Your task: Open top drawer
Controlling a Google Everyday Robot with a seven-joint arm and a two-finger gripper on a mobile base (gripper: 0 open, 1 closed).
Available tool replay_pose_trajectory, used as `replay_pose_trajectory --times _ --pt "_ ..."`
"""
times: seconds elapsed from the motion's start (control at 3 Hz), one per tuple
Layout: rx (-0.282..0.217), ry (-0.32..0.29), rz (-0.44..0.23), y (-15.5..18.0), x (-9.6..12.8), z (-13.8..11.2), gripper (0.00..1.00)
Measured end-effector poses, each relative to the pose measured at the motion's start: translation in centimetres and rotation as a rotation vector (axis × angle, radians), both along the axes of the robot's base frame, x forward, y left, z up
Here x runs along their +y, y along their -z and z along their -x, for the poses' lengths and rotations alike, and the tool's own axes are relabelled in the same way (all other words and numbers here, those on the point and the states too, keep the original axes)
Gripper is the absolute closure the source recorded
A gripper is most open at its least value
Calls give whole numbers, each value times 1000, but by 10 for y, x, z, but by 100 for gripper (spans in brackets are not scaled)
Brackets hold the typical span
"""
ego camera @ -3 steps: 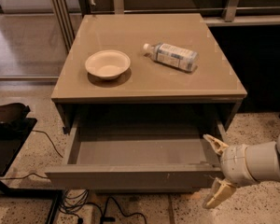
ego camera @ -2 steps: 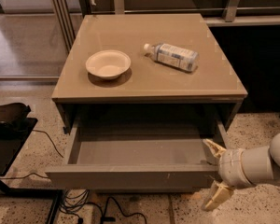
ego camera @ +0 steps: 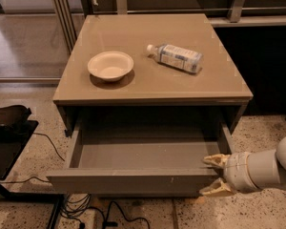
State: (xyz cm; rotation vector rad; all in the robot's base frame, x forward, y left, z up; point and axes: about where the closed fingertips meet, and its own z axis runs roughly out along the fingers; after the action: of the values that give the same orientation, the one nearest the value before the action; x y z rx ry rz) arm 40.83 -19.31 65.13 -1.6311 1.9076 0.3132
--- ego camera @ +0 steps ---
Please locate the black equipment stand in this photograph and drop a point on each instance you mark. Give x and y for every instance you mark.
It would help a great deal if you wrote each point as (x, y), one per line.
(15, 131)

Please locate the clear plastic water bottle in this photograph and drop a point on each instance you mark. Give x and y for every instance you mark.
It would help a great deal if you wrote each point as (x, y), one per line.
(176, 57)

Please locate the white paper bowl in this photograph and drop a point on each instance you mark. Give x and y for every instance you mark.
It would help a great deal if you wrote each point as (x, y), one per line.
(110, 66)

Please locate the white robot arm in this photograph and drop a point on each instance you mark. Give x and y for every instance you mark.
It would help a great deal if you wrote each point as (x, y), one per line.
(267, 169)

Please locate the grey drawer cabinet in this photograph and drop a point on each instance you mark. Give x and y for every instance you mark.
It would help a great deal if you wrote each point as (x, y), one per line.
(151, 94)

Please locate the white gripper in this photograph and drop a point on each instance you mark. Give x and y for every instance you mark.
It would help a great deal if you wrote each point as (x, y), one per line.
(236, 172)

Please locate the grey top drawer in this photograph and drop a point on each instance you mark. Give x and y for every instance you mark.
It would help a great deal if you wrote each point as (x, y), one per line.
(142, 163)

